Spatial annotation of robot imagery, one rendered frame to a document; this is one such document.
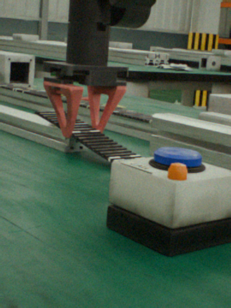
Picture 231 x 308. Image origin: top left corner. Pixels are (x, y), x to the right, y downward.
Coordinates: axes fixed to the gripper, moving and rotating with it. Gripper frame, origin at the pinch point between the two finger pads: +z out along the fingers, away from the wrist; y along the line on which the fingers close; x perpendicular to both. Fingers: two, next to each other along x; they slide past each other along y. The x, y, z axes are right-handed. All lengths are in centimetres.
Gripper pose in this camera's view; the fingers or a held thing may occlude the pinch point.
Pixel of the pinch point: (82, 130)
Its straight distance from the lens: 81.6
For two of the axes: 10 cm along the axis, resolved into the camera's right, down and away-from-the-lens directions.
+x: -6.4, -2.0, 7.4
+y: 7.7, -0.8, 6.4
